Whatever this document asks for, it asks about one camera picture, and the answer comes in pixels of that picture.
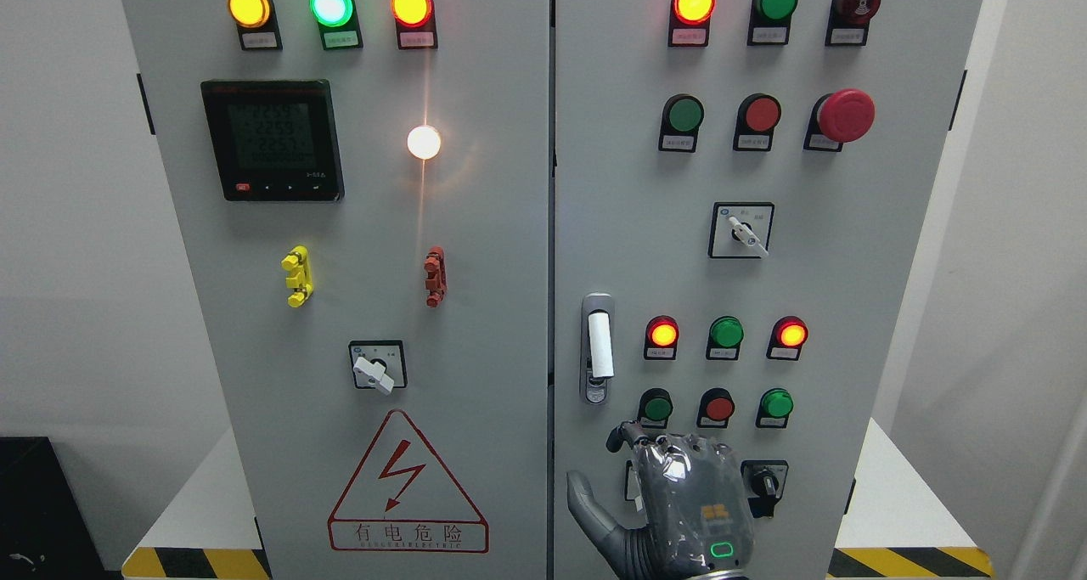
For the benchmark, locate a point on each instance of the orange lit indicator left mid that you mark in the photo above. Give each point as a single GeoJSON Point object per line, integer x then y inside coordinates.
{"type": "Point", "coordinates": [661, 338]}

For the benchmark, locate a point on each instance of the white rotary switch right upper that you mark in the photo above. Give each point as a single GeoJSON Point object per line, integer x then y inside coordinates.
{"type": "Point", "coordinates": [740, 230]}

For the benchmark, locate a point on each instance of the white platform with hazard stripes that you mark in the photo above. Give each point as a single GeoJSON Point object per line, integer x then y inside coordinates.
{"type": "Point", "coordinates": [895, 527]}

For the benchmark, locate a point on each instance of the red push button upper row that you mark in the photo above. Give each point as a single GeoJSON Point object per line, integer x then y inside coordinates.
{"type": "Point", "coordinates": [757, 117]}

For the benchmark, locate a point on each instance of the black digital power meter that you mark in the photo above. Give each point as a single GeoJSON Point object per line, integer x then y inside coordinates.
{"type": "Point", "coordinates": [274, 140]}

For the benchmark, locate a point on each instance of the white glowing indicator light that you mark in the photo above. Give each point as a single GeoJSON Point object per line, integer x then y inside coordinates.
{"type": "Point", "coordinates": [424, 142]}

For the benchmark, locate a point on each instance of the red electric hazard warning sticker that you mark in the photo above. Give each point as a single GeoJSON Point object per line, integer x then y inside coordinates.
{"type": "Point", "coordinates": [402, 496]}

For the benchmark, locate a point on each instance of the yellow plastic clip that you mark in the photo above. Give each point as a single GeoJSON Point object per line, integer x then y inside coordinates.
{"type": "Point", "coordinates": [299, 276]}

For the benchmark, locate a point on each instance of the dark green indicator top right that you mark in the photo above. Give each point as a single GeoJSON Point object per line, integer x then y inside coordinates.
{"type": "Point", "coordinates": [770, 22]}

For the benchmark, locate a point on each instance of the grey right cabinet door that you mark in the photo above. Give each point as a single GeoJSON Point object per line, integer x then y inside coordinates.
{"type": "Point", "coordinates": [634, 222]}

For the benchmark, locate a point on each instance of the green indicator middle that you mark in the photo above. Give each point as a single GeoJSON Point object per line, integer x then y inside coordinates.
{"type": "Point", "coordinates": [724, 339]}

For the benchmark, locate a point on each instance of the yellow indicator light top left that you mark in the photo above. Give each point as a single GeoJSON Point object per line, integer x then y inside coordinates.
{"type": "Point", "coordinates": [256, 23]}

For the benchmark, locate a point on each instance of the dark red buzzer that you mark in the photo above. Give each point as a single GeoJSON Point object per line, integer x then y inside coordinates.
{"type": "Point", "coordinates": [849, 22]}

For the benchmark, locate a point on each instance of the grey left cabinet door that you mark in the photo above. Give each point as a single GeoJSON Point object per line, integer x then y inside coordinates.
{"type": "Point", "coordinates": [476, 364]}

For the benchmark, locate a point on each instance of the red lit indicator top right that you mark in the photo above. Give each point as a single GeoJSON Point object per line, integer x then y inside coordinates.
{"type": "Point", "coordinates": [689, 23]}

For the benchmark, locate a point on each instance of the red push button lower middle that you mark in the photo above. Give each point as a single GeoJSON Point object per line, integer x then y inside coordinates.
{"type": "Point", "coordinates": [715, 409]}

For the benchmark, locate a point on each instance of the green push button lower right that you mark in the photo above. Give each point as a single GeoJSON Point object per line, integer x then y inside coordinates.
{"type": "Point", "coordinates": [774, 409]}

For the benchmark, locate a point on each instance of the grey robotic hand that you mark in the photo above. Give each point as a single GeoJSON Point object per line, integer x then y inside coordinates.
{"type": "Point", "coordinates": [699, 523]}

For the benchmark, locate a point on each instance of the white rotary switch door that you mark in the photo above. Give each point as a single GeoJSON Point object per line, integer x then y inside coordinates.
{"type": "Point", "coordinates": [632, 489]}
{"type": "Point", "coordinates": [378, 365]}

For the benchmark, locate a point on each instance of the orange lit indicator right mid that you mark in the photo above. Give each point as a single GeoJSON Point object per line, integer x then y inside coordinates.
{"type": "Point", "coordinates": [787, 338]}

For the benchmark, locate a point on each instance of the green push button upper row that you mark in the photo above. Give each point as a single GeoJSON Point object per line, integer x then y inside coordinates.
{"type": "Point", "coordinates": [682, 116]}

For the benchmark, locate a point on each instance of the red plastic clip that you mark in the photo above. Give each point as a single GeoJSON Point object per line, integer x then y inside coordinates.
{"type": "Point", "coordinates": [436, 284]}

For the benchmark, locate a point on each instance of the black key selector switch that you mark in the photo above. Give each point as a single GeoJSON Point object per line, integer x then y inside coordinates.
{"type": "Point", "coordinates": [765, 481]}

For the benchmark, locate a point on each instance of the white rotary switch left door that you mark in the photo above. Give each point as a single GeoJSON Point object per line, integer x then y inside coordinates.
{"type": "Point", "coordinates": [378, 365]}

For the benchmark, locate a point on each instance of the bright green indicator light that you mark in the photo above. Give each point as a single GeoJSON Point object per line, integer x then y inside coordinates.
{"type": "Point", "coordinates": [337, 22]}

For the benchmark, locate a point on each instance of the orange lit indicator mid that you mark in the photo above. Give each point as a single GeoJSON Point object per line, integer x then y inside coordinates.
{"type": "Point", "coordinates": [787, 338]}
{"type": "Point", "coordinates": [661, 338]}

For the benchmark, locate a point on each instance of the silver door handle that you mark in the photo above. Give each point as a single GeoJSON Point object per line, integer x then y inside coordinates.
{"type": "Point", "coordinates": [596, 365]}

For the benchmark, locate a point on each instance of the red emergency stop mushroom button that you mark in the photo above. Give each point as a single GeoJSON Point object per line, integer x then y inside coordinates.
{"type": "Point", "coordinates": [839, 118]}

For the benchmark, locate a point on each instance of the black box lower left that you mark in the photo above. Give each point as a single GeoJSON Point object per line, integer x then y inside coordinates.
{"type": "Point", "coordinates": [43, 535]}

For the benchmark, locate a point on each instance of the green push button lower left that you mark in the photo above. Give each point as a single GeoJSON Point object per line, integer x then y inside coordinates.
{"type": "Point", "coordinates": [654, 409]}

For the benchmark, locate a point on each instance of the grey cabinet door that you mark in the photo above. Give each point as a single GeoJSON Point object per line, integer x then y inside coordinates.
{"type": "Point", "coordinates": [476, 364]}
{"type": "Point", "coordinates": [634, 222]}

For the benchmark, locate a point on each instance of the orange indicator light left door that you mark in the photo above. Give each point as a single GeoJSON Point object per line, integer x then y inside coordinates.
{"type": "Point", "coordinates": [416, 24]}

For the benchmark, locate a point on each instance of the white rotary switch lower right door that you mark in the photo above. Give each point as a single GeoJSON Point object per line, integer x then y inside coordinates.
{"type": "Point", "coordinates": [632, 489]}

